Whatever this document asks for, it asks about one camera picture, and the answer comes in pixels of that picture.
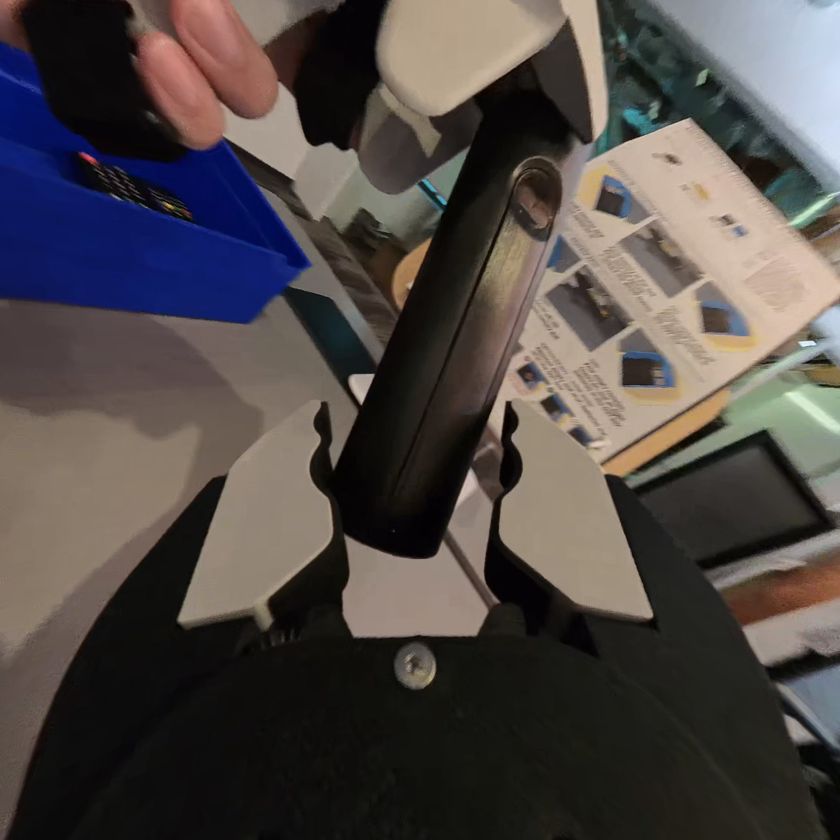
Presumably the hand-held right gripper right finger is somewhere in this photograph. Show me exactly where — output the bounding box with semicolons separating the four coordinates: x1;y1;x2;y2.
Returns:
483;398;656;637

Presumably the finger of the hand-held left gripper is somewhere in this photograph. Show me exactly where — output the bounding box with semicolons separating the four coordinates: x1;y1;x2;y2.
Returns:
535;0;611;145
357;0;572;196

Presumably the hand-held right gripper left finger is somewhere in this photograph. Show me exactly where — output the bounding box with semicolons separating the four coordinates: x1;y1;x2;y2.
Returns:
176;400;350;634

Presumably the black remote control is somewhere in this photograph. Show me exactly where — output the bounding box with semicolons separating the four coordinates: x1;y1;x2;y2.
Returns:
331;98;572;560
75;152;196;224

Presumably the blue plastic bin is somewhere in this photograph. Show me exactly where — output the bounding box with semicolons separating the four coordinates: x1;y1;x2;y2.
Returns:
0;42;312;326

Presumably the person's left hand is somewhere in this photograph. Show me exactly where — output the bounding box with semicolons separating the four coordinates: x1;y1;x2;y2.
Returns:
133;0;281;153

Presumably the black monitor screen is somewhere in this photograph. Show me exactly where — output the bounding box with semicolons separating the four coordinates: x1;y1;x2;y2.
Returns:
633;430;834;568

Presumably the white stand base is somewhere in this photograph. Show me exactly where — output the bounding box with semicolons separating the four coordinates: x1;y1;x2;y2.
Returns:
348;373;503;519

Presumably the black desk mat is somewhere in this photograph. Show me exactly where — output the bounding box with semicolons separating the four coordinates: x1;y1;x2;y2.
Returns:
285;289;389;389

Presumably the printed instruction sheet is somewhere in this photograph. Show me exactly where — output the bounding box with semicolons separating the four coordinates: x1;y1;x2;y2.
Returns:
518;118;840;460

